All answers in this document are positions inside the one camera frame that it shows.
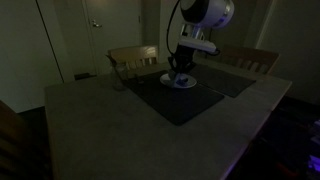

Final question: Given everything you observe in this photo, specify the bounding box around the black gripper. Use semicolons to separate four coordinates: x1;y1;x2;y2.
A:
168;45;196;78

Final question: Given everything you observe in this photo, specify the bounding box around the blue wiping cloth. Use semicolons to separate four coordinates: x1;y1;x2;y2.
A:
168;70;188;88

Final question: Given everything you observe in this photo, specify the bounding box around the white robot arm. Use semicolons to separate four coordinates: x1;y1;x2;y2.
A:
166;0;235;77

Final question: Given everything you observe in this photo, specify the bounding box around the white round plate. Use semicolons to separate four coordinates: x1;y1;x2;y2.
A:
160;73;197;89

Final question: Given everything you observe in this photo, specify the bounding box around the dark placemat under plate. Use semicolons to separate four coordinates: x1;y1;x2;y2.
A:
124;71;224;126

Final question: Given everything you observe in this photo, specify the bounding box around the large dark placemat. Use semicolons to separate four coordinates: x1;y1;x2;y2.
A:
190;64;255;98

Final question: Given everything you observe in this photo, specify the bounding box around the right wooden chair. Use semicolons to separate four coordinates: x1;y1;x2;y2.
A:
107;45;158;80

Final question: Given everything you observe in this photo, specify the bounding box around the wooden chair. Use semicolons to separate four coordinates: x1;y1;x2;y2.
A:
107;45;158;80
219;45;279;74

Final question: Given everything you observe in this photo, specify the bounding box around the clear glass jar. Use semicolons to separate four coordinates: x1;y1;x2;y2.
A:
111;64;127;91

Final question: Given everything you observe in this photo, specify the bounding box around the left wooden chair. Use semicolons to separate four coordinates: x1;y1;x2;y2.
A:
219;45;279;74

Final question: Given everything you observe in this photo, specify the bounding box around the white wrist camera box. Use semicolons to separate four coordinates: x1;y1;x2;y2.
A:
179;36;217;53

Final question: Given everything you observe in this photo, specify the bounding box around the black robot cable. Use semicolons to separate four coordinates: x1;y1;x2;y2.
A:
165;0;182;58

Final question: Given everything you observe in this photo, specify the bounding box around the white door with handle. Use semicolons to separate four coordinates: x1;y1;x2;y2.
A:
84;0;141;75

